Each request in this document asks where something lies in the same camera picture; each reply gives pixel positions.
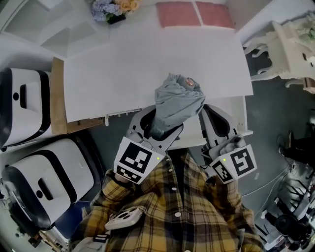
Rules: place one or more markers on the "yellow plaid shirt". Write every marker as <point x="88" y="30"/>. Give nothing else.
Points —
<point x="177" y="216"/>

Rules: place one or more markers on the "dark blue mat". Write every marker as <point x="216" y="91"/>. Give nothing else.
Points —
<point x="73" y="219"/>

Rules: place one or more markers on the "white desk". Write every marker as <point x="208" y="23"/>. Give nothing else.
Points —
<point x="137" y="69"/>

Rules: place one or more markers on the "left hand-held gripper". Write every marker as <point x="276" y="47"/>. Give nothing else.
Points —
<point x="135" y="160"/>

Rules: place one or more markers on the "light blue cloth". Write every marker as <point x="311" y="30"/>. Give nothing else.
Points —
<point x="177" y="103"/>

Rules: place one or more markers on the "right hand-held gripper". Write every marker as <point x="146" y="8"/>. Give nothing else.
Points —
<point x="241" y="162"/>

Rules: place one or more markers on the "pink square mat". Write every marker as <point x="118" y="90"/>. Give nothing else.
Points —
<point x="214" y="13"/>
<point x="178" y="14"/>

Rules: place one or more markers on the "white and black robot machine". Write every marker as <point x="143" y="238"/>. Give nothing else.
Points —
<point x="69" y="167"/>
<point x="29" y="108"/>

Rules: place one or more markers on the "white desk drawer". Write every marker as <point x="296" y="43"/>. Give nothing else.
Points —
<point x="240" y="115"/>

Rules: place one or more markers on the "white smartphone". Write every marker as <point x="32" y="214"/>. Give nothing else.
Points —
<point x="124" y="218"/>

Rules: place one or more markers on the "black flower vase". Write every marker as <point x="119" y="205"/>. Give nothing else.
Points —
<point x="116" y="19"/>

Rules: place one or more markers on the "person's left forearm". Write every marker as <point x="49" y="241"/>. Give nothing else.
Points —
<point x="118" y="189"/>

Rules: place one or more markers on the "white open shelf unit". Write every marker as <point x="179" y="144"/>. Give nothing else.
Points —
<point x="61" y="32"/>

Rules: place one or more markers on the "person's right forearm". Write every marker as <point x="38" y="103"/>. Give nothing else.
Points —
<point x="226" y="197"/>

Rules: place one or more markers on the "brown cardboard box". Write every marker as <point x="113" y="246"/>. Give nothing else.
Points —
<point x="57" y="103"/>

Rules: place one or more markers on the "blue and yellow flower bouquet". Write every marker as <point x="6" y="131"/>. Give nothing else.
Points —
<point x="110" y="7"/>

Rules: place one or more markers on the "cream ornate side table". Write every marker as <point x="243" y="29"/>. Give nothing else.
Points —
<point x="288" y="54"/>

